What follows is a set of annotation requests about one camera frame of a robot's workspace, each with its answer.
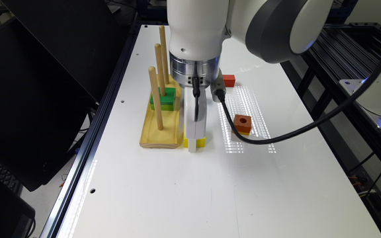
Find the orange block with hole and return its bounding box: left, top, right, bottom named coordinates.
left=233, top=114, right=252, bottom=136

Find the wooden peg base board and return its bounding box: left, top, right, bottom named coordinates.
left=139, top=73, right=183, bottom=149

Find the light green square block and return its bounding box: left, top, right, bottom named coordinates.
left=150, top=104, right=174, bottom=111

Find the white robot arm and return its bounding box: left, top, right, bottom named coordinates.
left=167, top=0, right=333, bottom=152

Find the middle wooden peg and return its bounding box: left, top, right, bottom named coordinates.
left=154, top=43, right=167, bottom=97

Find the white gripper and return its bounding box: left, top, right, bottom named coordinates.
left=181, top=86, right=216, bottom=153

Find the front wooden peg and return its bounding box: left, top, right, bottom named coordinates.
left=148, top=66, right=163, bottom=130

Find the yellow block with hole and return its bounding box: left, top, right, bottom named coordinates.
left=183, top=126, right=206, bottom=149

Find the wooden peg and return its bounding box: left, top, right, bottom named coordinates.
left=154, top=43, right=167, bottom=97
left=148, top=66, right=163, bottom=130
left=159, top=25, right=170, bottom=85

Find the rear wooden peg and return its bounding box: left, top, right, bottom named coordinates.
left=159, top=25, right=170, bottom=85

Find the large black monitor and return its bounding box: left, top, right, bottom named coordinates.
left=0, top=0, right=124, bottom=191

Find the black keyboard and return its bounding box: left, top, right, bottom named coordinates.
left=0, top=163, right=22, bottom=194

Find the red rectangular block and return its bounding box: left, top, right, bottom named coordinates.
left=223, top=75, right=236, bottom=87

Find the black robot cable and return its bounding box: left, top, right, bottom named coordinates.
left=214, top=0, right=381, bottom=145

